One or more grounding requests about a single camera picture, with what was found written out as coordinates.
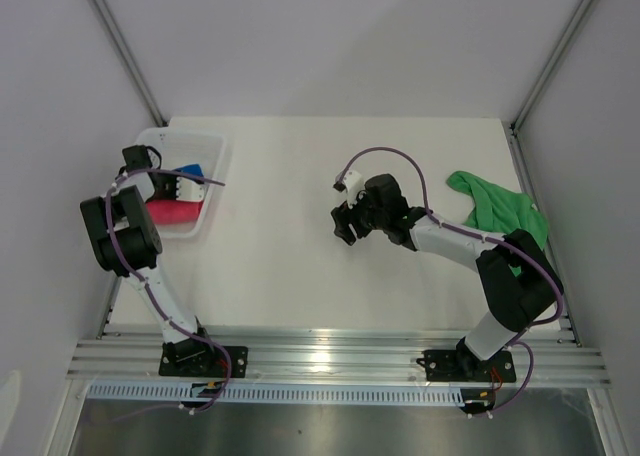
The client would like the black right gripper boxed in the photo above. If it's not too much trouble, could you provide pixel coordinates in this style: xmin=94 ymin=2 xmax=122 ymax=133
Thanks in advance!
xmin=331 ymin=186 xmax=388 ymax=247

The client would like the red towel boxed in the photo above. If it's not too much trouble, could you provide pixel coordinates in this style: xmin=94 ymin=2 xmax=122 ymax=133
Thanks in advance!
xmin=146 ymin=200 xmax=202 ymax=226

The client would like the blue towel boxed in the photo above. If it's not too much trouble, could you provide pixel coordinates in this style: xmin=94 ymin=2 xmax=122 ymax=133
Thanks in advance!
xmin=175 ymin=164 xmax=204 ymax=177

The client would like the green towel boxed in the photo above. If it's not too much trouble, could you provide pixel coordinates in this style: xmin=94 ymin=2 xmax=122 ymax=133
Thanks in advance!
xmin=446 ymin=171 xmax=549 ymax=249

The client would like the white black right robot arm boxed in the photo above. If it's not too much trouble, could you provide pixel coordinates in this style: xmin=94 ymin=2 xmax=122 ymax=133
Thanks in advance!
xmin=331 ymin=191 xmax=563 ymax=380

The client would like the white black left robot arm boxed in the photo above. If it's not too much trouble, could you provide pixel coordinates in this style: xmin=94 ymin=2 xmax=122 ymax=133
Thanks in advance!
xmin=80 ymin=145 xmax=217 ymax=376

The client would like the white perforated plastic basket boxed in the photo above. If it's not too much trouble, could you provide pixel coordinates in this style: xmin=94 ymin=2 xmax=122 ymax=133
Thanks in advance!
xmin=120 ymin=128 xmax=228 ymax=239

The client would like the aluminium left side rail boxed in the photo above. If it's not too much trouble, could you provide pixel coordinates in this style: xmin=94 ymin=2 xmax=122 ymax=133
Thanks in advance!
xmin=95 ymin=273 xmax=121 ymax=340

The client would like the aluminium rail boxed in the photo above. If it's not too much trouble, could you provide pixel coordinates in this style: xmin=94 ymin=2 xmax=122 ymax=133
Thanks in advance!
xmin=67 ymin=325 xmax=611 ymax=388
xmin=504 ymin=123 xmax=584 ymax=348
xmin=95 ymin=273 xmax=121 ymax=340

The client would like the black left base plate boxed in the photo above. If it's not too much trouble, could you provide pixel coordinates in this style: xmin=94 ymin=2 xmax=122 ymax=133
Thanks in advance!
xmin=158 ymin=340 xmax=249 ymax=378

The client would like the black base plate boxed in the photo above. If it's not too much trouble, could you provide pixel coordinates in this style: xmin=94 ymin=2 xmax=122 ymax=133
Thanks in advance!
xmin=416 ymin=349 xmax=517 ymax=383
xmin=158 ymin=340 xmax=249 ymax=378

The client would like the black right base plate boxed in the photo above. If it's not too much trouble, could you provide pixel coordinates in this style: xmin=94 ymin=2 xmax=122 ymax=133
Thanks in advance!
xmin=416 ymin=349 xmax=517 ymax=383

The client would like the white slotted cable duct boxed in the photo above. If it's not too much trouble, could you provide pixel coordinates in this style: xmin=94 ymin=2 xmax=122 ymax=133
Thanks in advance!
xmin=86 ymin=380 xmax=464 ymax=407

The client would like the aluminium left frame post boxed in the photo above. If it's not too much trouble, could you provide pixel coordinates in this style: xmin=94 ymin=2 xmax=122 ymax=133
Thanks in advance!
xmin=86 ymin=0 xmax=167 ymax=127

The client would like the aluminium frame post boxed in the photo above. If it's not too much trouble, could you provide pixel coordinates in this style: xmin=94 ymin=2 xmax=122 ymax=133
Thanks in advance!
xmin=86 ymin=0 xmax=167 ymax=127
xmin=509 ymin=0 xmax=599 ymax=136

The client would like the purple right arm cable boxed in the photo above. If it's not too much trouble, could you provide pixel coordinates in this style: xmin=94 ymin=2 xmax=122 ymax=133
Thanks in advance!
xmin=339 ymin=147 xmax=565 ymax=420

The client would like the aluminium right side rail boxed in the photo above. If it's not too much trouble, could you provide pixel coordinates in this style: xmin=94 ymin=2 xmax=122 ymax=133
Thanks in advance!
xmin=504 ymin=123 xmax=584 ymax=348

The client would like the aluminium front rail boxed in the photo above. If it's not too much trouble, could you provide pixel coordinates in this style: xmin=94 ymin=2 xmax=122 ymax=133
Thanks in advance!
xmin=67 ymin=325 xmax=611 ymax=388

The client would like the aluminium right frame post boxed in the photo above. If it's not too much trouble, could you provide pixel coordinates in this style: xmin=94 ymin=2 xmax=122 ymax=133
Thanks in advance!
xmin=509 ymin=0 xmax=599 ymax=136

